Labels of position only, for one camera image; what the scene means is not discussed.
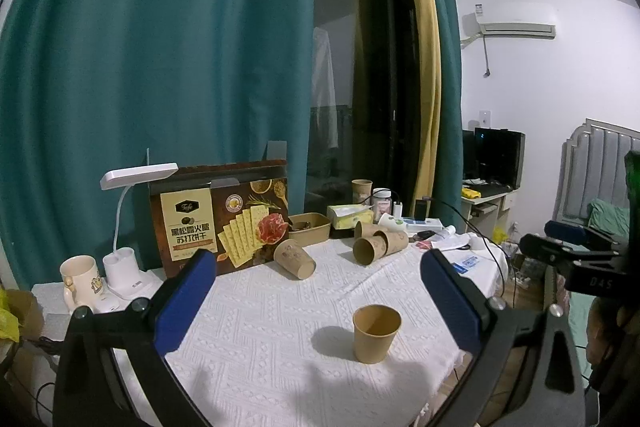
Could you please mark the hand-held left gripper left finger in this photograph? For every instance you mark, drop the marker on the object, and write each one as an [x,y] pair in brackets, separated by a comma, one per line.
[182,304]

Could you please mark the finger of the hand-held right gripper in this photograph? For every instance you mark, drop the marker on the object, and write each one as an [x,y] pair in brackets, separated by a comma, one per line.
[565,229]
[542,247]

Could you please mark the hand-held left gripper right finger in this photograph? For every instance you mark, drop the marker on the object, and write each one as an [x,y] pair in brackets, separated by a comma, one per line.
[450,302]

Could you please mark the brown paper cup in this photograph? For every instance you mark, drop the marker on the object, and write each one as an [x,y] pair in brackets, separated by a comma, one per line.
[365,229]
[295,259]
[375,337]
[397,241]
[362,193]
[367,251]

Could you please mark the white blue packet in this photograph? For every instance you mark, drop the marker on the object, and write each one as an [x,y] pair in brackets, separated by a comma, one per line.
[465,264]

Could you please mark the green pillow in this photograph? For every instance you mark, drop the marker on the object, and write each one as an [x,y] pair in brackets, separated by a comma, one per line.
[607,217]

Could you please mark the white desk lamp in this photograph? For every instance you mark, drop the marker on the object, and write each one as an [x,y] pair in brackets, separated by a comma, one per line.
[125,269]

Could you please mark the white computer desk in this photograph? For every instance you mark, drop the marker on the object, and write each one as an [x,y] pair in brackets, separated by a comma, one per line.
[487,204]

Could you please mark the grey padded headboard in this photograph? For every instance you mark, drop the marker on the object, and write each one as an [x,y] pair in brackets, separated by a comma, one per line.
[590,162]

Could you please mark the white power strip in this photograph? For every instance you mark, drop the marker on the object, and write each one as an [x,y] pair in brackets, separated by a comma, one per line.
[425,223]

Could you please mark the brown cracker box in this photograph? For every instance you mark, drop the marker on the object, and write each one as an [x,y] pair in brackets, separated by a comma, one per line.
[220,227]

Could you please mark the yellow cloth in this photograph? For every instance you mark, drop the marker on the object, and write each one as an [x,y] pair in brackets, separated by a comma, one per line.
[471,193]

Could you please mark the black power adapter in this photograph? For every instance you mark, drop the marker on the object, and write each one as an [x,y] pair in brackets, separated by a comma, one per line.
[421,209]

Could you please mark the black computer monitor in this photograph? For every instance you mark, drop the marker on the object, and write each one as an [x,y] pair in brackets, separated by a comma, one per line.
[495,157]

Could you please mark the white lace tablecloth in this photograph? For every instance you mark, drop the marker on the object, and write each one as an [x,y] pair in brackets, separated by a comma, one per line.
[280,332]

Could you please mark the white printed mug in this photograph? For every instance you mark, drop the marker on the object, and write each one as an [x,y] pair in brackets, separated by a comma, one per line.
[80,279]

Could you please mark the pink label jar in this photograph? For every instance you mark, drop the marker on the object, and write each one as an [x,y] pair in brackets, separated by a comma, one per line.
[382,204]

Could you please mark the yellow tissue pack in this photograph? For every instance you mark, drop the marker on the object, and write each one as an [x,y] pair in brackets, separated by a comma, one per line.
[347,217]

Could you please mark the brown takeaway container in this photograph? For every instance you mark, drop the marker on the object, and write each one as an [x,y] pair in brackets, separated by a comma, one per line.
[310,229]

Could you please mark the yellow plastic bag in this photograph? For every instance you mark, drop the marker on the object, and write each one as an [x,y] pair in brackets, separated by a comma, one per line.
[7,319]

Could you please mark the narrow teal curtain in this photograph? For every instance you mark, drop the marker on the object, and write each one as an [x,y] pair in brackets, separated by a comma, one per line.
[450,82]

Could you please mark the white air conditioner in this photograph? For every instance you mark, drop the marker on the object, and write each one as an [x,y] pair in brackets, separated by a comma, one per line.
[515,19]

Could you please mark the yellow curtain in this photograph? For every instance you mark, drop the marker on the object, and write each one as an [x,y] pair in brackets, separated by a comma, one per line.
[425,57]

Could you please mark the sliding glass door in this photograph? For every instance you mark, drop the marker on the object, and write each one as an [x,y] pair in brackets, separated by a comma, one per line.
[370,82]

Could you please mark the wide teal curtain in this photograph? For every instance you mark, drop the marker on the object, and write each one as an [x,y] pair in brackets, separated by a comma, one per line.
[150,57]

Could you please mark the white wall socket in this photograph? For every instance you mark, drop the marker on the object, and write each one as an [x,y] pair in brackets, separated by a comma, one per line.
[485,118]

